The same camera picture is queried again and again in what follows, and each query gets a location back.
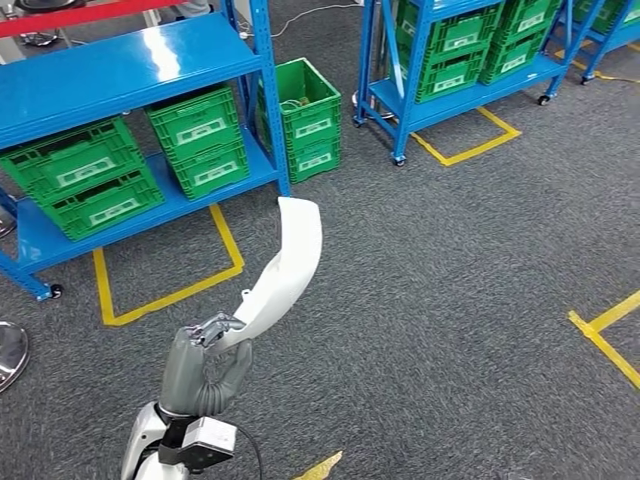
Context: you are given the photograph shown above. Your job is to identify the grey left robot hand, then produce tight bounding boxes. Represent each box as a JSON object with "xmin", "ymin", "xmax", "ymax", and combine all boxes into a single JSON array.
[{"xmin": 158, "ymin": 312, "xmax": 254, "ymax": 419}]

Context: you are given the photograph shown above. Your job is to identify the white curved plastic part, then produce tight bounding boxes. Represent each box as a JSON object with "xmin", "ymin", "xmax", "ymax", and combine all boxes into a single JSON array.
[{"xmin": 210, "ymin": 196, "xmax": 324, "ymax": 356}]

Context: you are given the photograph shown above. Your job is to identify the blue metal shelf rack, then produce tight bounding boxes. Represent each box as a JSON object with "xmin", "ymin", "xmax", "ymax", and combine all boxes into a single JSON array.
[
  {"xmin": 352, "ymin": 0, "xmax": 576, "ymax": 167},
  {"xmin": 0, "ymin": 0, "xmax": 291, "ymax": 303},
  {"xmin": 545, "ymin": 0, "xmax": 640, "ymax": 86}
]

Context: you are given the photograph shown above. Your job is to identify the green plastic crate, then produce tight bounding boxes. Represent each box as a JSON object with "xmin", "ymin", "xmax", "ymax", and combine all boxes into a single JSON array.
[
  {"xmin": 478, "ymin": 29, "xmax": 547, "ymax": 87},
  {"xmin": 145, "ymin": 84, "xmax": 242, "ymax": 165},
  {"xmin": 398, "ymin": 44, "xmax": 490, "ymax": 105},
  {"xmin": 168, "ymin": 139, "xmax": 251, "ymax": 202},
  {"xmin": 0, "ymin": 117, "xmax": 147, "ymax": 208},
  {"xmin": 42, "ymin": 166, "xmax": 166, "ymax": 242},
  {"xmin": 286, "ymin": 134, "xmax": 343, "ymax": 186},
  {"xmin": 393, "ymin": 0, "xmax": 505, "ymax": 60},
  {"xmin": 572, "ymin": 0, "xmax": 640, "ymax": 36},
  {"xmin": 256, "ymin": 57, "xmax": 343, "ymax": 159},
  {"xmin": 492, "ymin": 0, "xmax": 564, "ymax": 49}
]

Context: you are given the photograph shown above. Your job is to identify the chrome stanchion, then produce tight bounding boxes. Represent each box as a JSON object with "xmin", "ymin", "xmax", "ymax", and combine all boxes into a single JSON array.
[{"xmin": 0, "ymin": 321, "xmax": 30, "ymax": 396}]

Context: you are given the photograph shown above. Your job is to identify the red barrier belt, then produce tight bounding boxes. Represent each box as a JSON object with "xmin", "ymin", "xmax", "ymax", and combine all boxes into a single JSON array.
[{"xmin": 0, "ymin": 0, "xmax": 187, "ymax": 39}]

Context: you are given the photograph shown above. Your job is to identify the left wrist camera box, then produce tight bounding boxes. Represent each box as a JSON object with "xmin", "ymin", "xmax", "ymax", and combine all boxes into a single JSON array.
[{"xmin": 158, "ymin": 415, "xmax": 238, "ymax": 475}]

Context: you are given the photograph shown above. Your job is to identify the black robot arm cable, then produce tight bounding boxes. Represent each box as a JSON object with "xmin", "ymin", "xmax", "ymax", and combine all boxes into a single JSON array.
[{"xmin": 235, "ymin": 427, "xmax": 264, "ymax": 480}]

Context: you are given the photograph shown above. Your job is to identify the white cable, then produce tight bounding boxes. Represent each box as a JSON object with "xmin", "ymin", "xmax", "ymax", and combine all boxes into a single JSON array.
[{"xmin": 238, "ymin": 3, "xmax": 362, "ymax": 39}]

